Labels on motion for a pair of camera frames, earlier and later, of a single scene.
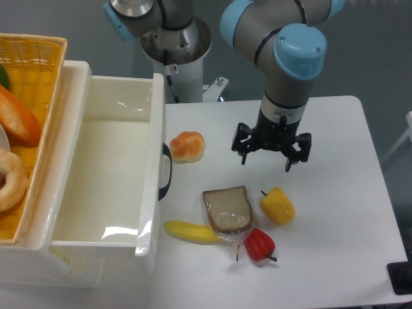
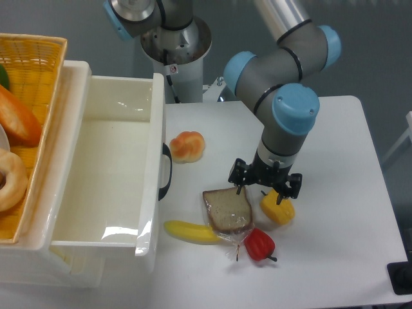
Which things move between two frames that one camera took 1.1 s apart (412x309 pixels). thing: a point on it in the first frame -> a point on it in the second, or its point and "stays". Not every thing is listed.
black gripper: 274,135 -> 243,174
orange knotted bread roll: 187,147 stays
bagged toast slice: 229,212 stays
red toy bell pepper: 259,244 stays
